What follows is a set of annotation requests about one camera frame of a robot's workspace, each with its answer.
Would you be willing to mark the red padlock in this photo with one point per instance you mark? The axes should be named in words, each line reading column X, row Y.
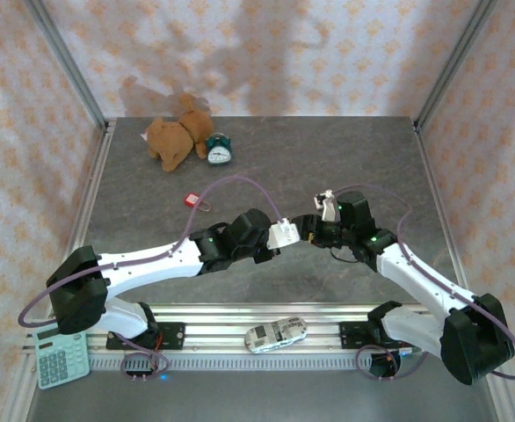
column 191, row 200

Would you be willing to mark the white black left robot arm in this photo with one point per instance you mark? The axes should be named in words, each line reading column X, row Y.
column 152, row 264

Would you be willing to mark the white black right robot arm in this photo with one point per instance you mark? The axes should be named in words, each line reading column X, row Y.
column 420, row 277

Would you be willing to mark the teal alarm clock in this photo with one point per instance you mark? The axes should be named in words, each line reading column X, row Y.
column 218, row 154

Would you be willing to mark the silver printed pouch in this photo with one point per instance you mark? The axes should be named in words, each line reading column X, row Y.
column 275, row 334

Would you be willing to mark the brown plush dog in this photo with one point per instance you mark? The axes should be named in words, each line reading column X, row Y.
column 174, row 140

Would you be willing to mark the small black controller board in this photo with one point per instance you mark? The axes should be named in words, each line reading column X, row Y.
column 139, row 373
column 387, row 367

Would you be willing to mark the teal calculator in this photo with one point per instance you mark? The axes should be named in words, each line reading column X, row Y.
column 60, row 365

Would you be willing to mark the aluminium mounting rail bed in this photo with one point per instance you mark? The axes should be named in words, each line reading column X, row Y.
column 222, row 316

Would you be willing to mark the aluminium table side rail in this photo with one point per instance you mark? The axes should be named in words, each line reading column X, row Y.
column 442, row 211
column 86, row 206

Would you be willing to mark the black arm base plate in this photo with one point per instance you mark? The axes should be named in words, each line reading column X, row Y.
column 174, row 334
column 350, row 334

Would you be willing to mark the aluminium frame post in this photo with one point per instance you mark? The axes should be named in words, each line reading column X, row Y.
column 65, row 57
column 457, row 57

